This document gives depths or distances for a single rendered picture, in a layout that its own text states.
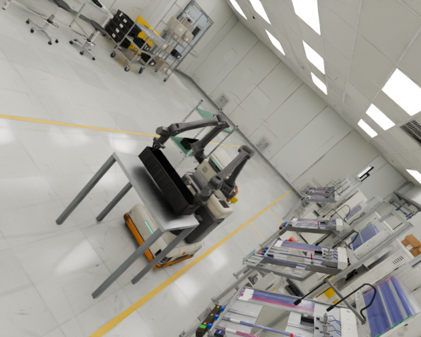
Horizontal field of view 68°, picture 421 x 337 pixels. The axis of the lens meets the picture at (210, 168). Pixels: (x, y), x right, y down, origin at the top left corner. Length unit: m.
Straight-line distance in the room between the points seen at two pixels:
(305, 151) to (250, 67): 3.85
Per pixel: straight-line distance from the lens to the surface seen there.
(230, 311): 2.16
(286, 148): 11.91
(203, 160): 2.73
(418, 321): 1.70
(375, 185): 11.91
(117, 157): 2.31
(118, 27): 8.59
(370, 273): 3.16
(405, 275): 2.27
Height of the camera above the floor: 1.83
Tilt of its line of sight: 17 degrees down
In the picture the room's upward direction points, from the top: 45 degrees clockwise
